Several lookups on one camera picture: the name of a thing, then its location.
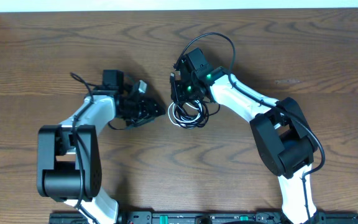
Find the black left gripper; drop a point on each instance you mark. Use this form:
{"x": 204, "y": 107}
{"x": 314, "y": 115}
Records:
{"x": 142, "y": 110}

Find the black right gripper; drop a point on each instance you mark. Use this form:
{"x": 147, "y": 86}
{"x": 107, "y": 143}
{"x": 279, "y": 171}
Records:
{"x": 177, "y": 95}

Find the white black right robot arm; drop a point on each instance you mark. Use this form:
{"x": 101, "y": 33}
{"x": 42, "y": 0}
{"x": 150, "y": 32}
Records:
{"x": 281, "y": 133}

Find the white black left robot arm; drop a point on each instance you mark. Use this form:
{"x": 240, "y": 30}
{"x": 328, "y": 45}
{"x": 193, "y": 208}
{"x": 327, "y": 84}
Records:
{"x": 68, "y": 160}

